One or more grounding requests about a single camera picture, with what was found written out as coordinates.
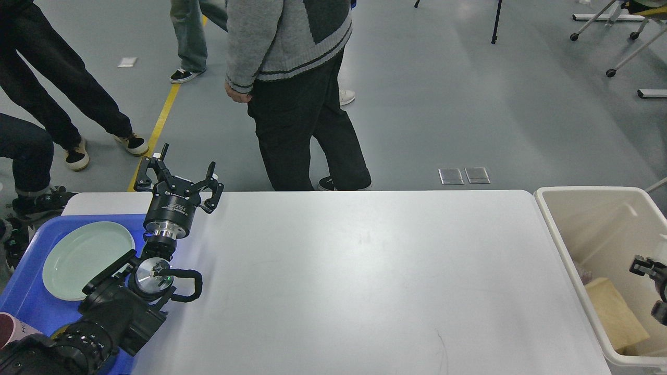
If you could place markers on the cardigan person right hand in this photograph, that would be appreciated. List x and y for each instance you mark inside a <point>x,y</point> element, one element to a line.
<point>240,98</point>

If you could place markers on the floor outlet plate left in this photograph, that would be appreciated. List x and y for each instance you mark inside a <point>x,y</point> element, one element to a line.
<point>451,176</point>

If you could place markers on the person in faded jeans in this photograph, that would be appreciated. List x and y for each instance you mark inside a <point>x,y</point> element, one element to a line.
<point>186,17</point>

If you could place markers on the floor outlet plate right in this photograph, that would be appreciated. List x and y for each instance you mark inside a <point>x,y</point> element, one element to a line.
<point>477,175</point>

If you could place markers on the blue plastic tray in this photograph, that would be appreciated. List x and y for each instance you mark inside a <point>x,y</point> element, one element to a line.
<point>31,307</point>

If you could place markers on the floor outlet plate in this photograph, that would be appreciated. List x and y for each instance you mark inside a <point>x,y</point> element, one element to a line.
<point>451,176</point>
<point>477,175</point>

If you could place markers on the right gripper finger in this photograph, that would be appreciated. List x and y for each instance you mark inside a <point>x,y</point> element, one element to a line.
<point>652,268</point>
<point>659,312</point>

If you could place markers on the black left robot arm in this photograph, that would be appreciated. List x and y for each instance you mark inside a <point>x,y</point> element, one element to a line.
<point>88,346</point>

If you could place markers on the black tripod leg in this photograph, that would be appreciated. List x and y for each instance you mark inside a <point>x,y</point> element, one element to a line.
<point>494,35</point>

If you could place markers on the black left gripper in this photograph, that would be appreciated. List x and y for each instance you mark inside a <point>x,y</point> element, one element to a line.
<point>169,212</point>

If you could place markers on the person in black trousers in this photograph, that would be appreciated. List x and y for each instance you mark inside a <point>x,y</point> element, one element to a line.
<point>29,44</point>

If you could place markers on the person in grey cardigan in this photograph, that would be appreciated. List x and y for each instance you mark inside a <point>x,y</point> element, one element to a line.
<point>287,55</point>

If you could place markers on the beige plastic bin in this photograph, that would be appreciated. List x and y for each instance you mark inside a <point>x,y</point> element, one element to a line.
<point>601,229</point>

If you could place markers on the brown paper bag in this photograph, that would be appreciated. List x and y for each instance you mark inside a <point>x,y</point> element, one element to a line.
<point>623,329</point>

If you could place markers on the white floor label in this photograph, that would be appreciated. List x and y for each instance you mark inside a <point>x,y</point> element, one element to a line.
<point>127,62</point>

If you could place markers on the seated person dark jeans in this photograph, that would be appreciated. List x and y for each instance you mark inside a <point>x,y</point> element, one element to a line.
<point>31,150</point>

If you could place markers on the pink mug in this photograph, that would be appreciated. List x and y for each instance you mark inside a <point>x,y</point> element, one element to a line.
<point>13,329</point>

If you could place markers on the person with white sneakers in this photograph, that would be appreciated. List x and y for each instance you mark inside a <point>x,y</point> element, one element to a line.
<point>346,96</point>

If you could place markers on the green plate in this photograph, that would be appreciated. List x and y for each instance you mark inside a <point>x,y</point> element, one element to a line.
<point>81,255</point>

